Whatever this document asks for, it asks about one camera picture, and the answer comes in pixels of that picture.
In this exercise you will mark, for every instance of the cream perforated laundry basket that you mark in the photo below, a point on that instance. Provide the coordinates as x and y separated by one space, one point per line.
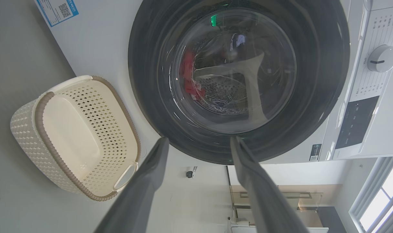
70 129

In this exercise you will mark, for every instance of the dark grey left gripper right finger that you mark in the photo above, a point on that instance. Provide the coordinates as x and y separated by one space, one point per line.
261 194

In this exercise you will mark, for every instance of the dark washing machine control display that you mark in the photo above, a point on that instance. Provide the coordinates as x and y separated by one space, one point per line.
356 123

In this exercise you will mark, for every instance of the stainless steel washing machine drum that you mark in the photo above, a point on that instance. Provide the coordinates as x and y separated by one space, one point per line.
222 90

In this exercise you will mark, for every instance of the glass fronted wooden cabinet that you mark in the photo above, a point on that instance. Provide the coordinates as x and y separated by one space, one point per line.
309 207

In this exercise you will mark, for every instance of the red and white garment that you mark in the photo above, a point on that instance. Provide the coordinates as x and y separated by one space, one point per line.
188 68

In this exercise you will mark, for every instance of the white washing machine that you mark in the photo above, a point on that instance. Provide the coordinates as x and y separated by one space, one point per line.
102 48

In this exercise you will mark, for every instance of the round glass washing machine door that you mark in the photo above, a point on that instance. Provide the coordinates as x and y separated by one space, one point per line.
144 81

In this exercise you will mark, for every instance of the small black QR sticker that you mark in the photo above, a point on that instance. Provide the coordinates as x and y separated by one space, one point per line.
315 152

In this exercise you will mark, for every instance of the white framed window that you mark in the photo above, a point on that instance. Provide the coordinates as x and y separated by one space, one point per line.
377 200

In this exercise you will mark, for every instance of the white round control knob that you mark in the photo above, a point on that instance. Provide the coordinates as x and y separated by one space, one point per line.
382 58

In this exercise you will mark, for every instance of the blue energy label sticker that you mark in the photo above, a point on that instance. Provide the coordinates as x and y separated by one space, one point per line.
54 9

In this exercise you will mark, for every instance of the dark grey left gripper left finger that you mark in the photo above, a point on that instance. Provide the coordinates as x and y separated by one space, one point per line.
144 181

